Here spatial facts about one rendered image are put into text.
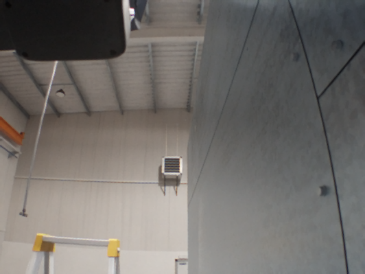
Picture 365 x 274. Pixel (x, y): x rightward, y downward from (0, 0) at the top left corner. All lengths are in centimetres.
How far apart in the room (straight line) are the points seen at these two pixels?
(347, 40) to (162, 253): 1032
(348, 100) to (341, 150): 4
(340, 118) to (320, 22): 10
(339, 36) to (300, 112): 10
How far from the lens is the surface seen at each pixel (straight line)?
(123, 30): 26
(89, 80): 1040
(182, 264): 1047
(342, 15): 28
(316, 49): 31
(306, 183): 32
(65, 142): 1215
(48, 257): 141
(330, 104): 28
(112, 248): 121
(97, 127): 1203
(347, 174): 25
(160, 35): 777
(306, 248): 33
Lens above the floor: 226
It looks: 24 degrees up
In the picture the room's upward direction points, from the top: straight up
